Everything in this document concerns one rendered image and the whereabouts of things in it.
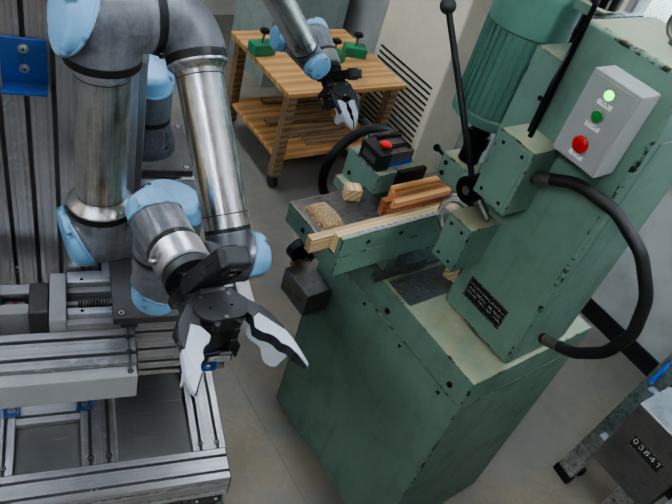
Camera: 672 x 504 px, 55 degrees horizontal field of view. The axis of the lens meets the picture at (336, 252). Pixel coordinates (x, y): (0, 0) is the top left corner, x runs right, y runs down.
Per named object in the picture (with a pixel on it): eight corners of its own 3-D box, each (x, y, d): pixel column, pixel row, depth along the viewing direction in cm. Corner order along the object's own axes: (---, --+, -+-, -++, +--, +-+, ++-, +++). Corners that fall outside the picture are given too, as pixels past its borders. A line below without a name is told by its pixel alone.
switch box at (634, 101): (571, 142, 121) (615, 64, 111) (612, 173, 116) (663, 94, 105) (550, 146, 118) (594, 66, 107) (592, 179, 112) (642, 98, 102)
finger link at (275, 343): (303, 376, 85) (243, 341, 85) (319, 346, 81) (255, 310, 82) (294, 392, 82) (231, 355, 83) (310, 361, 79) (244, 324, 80)
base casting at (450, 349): (439, 214, 202) (449, 191, 196) (576, 349, 171) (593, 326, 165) (321, 245, 177) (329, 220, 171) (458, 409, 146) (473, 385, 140)
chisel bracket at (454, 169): (451, 174, 167) (463, 147, 162) (488, 207, 160) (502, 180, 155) (430, 179, 163) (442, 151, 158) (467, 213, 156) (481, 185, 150)
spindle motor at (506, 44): (487, 93, 159) (544, -36, 139) (538, 132, 150) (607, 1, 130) (436, 99, 149) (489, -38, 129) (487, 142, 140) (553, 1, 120)
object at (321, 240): (494, 197, 180) (499, 186, 178) (498, 202, 179) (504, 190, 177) (303, 247, 145) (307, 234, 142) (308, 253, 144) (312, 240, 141)
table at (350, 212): (435, 162, 199) (442, 146, 195) (503, 224, 183) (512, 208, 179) (265, 197, 165) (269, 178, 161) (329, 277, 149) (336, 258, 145)
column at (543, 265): (503, 276, 172) (655, 15, 125) (565, 337, 160) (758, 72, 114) (443, 299, 159) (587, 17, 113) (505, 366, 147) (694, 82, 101)
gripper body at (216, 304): (240, 360, 85) (204, 296, 92) (259, 314, 80) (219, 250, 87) (186, 371, 81) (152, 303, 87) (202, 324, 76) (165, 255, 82)
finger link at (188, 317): (206, 366, 75) (221, 316, 82) (210, 356, 74) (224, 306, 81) (166, 354, 74) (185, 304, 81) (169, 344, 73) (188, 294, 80)
